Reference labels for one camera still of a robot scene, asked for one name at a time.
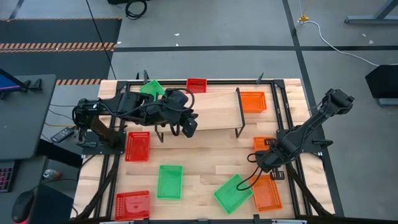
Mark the black backlit keyboard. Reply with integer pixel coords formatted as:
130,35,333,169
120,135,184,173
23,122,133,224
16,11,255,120
0,160,16,194

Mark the black coiled cable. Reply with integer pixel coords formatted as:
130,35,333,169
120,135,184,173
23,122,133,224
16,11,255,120
125,0,148,21

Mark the white floor cable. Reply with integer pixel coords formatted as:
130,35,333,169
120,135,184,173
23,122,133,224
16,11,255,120
298,0,381,67

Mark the grey metal bar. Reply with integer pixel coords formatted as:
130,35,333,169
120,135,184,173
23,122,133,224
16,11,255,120
378,98,398,107

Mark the black hazard-striped floor mat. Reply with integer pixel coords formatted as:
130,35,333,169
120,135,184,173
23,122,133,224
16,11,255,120
0,17,123,86

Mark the thin black floor cable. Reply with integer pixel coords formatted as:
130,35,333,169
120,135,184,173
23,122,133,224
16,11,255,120
85,0,117,80

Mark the red plastic basket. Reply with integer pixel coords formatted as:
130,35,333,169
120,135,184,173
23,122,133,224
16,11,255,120
185,77,208,94
114,190,151,222
124,131,151,162

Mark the black box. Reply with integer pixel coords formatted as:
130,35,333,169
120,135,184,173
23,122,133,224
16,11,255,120
365,64,398,100

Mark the green plastic basket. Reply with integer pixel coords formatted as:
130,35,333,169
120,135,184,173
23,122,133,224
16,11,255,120
155,164,184,200
139,79,165,102
213,173,254,215

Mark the grey metal table leg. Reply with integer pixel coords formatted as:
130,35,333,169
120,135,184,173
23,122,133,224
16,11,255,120
344,0,398,25

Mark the black computer mouse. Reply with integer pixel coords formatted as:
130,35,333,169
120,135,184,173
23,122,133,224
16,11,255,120
11,189,35,224

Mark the orange plastic basket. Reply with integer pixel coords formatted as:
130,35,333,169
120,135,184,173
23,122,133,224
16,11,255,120
239,91,268,113
252,136,276,152
250,174,284,213

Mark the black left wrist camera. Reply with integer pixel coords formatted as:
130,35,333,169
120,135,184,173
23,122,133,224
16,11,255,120
182,117,198,138

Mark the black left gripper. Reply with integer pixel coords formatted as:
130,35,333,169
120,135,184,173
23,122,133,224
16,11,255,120
160,88,200,125

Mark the wooden shelf with black legs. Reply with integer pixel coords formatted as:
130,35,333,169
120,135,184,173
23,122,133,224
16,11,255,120
148,87,247,144

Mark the black desk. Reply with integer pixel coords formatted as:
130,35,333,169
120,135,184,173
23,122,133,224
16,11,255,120
0,73,57,161

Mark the black remote control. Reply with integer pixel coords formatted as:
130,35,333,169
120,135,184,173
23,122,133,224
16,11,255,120
50,126,75,143

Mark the silver drink can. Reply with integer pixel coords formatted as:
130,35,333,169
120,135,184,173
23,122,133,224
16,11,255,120
42,169,62,180

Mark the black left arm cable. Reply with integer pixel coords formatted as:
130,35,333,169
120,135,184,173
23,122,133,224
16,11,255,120
99,87,196,125

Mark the small black stand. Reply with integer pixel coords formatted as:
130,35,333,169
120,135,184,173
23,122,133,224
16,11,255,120
29,78,44,91

